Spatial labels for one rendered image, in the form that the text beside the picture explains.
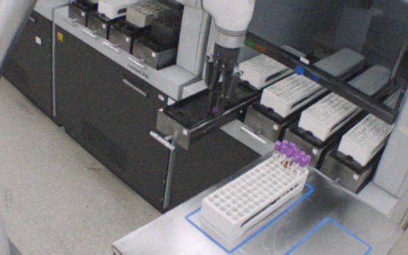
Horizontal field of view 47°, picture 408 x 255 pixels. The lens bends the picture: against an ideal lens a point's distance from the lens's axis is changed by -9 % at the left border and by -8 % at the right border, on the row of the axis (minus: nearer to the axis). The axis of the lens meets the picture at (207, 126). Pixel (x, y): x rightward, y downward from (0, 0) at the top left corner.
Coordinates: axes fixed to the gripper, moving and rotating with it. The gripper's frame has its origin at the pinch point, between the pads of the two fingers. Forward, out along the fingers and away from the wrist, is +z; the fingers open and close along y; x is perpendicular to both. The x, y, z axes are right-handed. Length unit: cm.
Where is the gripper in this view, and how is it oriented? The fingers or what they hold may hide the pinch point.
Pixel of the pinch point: (216, 102)
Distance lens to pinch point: 153.6
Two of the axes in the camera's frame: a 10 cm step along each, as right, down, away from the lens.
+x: -6.6, 3.5, -6.6
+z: -1.5, 8.1, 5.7
